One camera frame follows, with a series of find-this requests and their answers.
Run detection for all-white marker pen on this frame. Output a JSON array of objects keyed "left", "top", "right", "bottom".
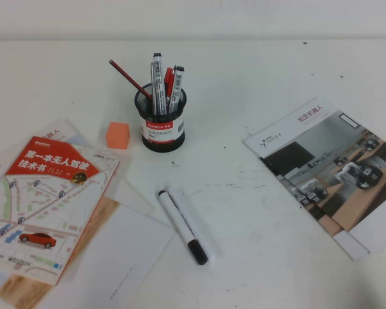
[{"left": 167, "top": 185, "right": 221, "bottom": 262}]

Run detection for black mesh pen holder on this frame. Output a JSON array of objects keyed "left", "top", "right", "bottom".
[{"left": 134, "top": 82, "right": 188, "bottom": 153}]

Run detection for red pen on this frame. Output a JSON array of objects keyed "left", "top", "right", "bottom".
[{"left": 164, "top": 66, "right": 174, "bottom": 106}]

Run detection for white marker with black cap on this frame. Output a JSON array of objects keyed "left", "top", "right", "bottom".
[{"left": 158, "top": 189, "right": 210, "bottom": 266}]

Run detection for white marker with grey cap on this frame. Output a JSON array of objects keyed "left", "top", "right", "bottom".
[{"left": 169, "top": 65, "right": 185, "bottom": 113}]

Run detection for translucent white sheet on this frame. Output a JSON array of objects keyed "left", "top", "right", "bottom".
[{"left": 104, "top": 154, "right": 156, "bottom": 223}]

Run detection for orange foam cube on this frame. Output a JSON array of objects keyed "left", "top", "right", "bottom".
[{"left": 105, "top": 121, "right": 131, "bottom": 151}]

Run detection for tall white black-capped marker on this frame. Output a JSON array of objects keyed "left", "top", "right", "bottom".
[{"left": 152, "top": 52, "right": 167, "bottom": 116}]

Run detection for red pencil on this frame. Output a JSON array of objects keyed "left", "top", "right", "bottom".
[{"left": 108, "top": 59, "right": 153, "bottom": 100}]

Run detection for wood-print brochure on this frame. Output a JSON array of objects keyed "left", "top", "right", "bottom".
[{"left": 0, "top": 195, "right": 121, "bottom": 305}]

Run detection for plain white booklet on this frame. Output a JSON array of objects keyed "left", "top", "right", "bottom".
[{"left": 38, "top": 204, "right": 176, "bottom": 309}]

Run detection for AgileX robot photo brochure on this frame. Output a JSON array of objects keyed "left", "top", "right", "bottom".
[{"left": 242, "top": 96, "right": 386, "bottom": 255}]

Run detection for white brochure with red characters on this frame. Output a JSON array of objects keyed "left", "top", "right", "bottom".
[{"left": 0, "top": 118, "right": 84, "bottom": 194}]

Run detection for orange map-cover book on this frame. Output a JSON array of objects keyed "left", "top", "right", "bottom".
[{"left": 0, "top": 135, "right": 121, "bottom": 286}]

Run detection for white-edged brochure underneath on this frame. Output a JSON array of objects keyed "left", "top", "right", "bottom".
[{"left": 333, "top": 229, "right": 372, "bottom": 261}]

